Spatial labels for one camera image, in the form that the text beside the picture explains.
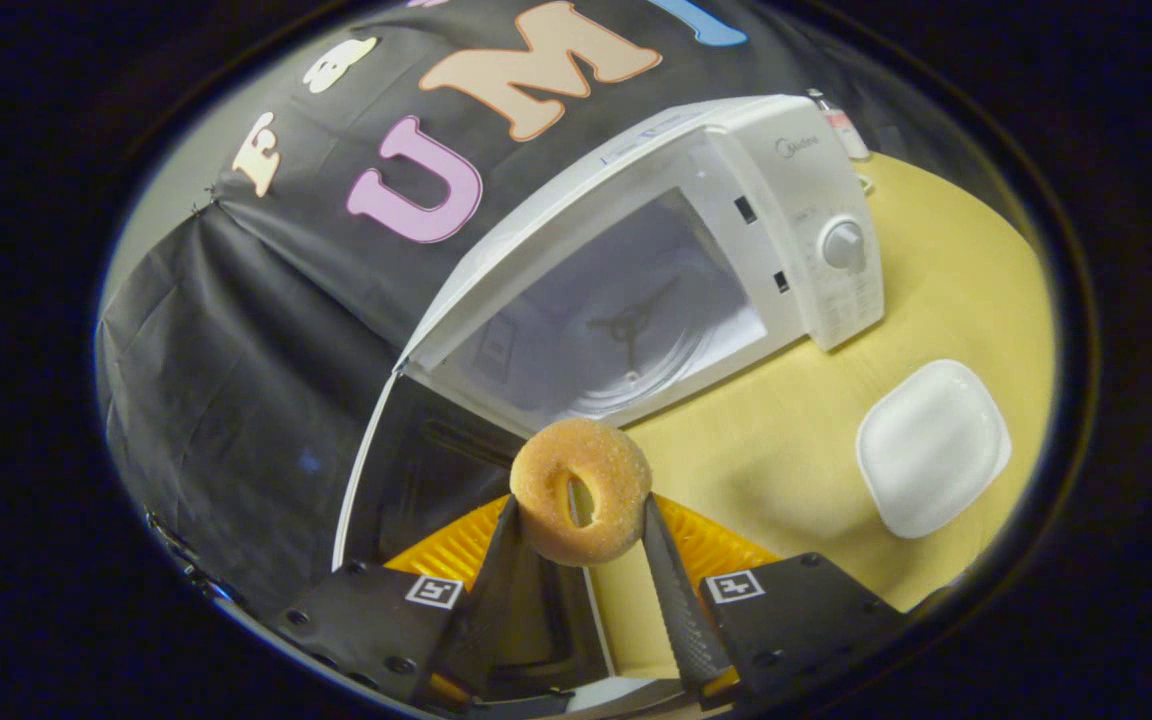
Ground clear bottle with pink label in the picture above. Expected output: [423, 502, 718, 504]
[806, 88, 872, 163]

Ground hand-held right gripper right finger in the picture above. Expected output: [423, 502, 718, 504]
[641, 493, 912, 701]

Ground white microwave oven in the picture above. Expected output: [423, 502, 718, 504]
[332, 94, 887, 701]

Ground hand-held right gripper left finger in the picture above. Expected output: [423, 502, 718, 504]
[271, 495, 547, 706]

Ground black backdrop cloth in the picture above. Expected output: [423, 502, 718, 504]
[96, 0, 837, 621]

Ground white square plate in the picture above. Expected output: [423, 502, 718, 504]
[856, 359, 1013, 540]

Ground sugared ring doughnut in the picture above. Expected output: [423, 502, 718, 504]
[510, 418, 654, 567]

